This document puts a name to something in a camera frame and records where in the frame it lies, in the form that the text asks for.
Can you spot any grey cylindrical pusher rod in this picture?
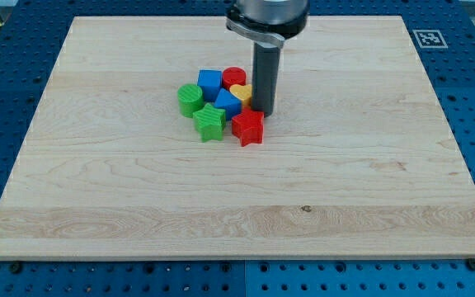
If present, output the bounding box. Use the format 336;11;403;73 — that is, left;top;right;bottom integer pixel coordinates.
252;43;280;117

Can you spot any red cylinder block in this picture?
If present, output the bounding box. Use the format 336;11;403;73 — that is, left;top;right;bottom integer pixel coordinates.
222;67;247;90

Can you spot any yellow heart block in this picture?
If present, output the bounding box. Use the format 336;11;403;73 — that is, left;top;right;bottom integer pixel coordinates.
229;84;252;107

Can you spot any blue triangle block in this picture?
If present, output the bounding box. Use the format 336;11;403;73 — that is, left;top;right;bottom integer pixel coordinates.
214;88;242;120

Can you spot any blue cube block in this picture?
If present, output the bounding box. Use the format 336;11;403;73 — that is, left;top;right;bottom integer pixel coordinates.
197;69;223;102

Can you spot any red star block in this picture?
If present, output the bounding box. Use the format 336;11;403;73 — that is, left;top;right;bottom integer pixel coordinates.
232;108;264;147

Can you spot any green cylinder block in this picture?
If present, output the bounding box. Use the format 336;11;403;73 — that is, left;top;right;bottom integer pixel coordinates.
177;83;205;118

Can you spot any green star block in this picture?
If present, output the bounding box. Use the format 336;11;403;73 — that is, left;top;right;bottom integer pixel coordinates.
193;103;226;142

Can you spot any light wooden board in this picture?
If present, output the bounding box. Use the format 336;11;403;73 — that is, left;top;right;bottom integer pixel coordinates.
0;16;475;261

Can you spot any white fiducial marker tag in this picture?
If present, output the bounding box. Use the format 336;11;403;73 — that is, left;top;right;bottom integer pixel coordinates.
412;29;448;49

